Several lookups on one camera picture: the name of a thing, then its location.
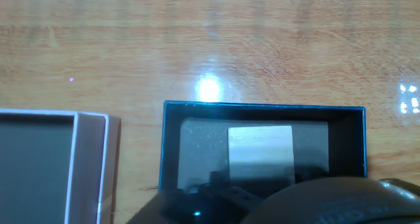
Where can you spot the large wooden cube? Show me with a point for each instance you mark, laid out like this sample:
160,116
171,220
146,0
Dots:
260,148

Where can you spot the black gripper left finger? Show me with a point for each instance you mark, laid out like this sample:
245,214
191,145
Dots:
183,207

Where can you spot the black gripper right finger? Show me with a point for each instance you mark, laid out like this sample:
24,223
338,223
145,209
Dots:
311,173

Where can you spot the pink open box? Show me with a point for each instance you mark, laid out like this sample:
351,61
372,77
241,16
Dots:
88,168

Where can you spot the dark blue open box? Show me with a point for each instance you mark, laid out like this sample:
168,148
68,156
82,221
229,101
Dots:
170,145

